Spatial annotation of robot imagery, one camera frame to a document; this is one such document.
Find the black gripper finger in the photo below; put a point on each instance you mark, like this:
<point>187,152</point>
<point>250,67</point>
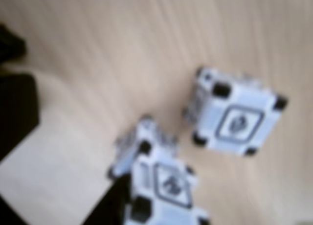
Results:
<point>107,205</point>

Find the white cube zigzag symbol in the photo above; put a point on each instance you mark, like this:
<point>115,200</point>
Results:
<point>171,183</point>

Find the white cube heart symbol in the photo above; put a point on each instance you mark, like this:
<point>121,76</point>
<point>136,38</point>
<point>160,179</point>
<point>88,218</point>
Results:
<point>234,122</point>

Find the black bulky object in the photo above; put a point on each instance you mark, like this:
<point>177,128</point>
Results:
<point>17,107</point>

